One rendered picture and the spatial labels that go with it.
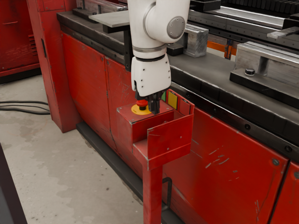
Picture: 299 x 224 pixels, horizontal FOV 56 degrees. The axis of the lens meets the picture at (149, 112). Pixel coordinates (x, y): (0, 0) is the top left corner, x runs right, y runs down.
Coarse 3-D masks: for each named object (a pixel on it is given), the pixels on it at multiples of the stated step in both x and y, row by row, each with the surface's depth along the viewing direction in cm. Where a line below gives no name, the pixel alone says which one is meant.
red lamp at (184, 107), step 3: (180, 99) 85; (180, 102) 85; (183, 102) 84; (180, 105) 86; (183, 105) 84; (186, 105) 83; (189, 105) 82; (180, 108) 86; (183, 108) 85; (186, 108) 83; (189, 108) 82; (180, 111) 87; (183, 111) 85; (186, 111) 84; (189, 111) 83; (183, 114) 86; (186, 114) 84
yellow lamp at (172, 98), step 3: (171, 93) 88; (168, 96) 90; (171, 96) 89; (174, 96) 87; (168, 99) 91; (171, 99) 89; (174, 99) 88; (168, 102) 91; (171, 102) 90; (174, 102) 88; (171, 105) 90; (174, 105) 89
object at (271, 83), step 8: (232, 72) 85; (240, 72) 84; (232, 80) 85; (240, 80) 83; (248, 80) 81; (256, 80) 79; (264, 80) 79; (272, 80) 79; (256, 88) 79; (264, 88) 77; (272, 88) 75; (280, 88) 75; (288, 88) 75; (296, 88) 75; (272, 96) 76; (280, 96) 74; (288, 96) 72; (296, 96) 71; (288, 104) 73; (296, 104) 71
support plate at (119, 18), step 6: (114, 12) 113; (120, 12) 113; (126, 12) 113; (90, 18) 107; (96, 18) 104; (102, 18) 104; (108, 18) 104; (114, 18) 104; (120, 18) 104; (126, 18) 104; (108, 24) 98; (114, 24) 96; (120, 24) 98; (126, 24) 99
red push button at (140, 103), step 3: (144, 99) 90; (138, 102) 88; (141, 102) 88; (144, 102) 88; (147, 102) 88; (138, 105) 88; (141, 105) 87; (144, 105) 87; (141, 108) 89; (144, 108) 89
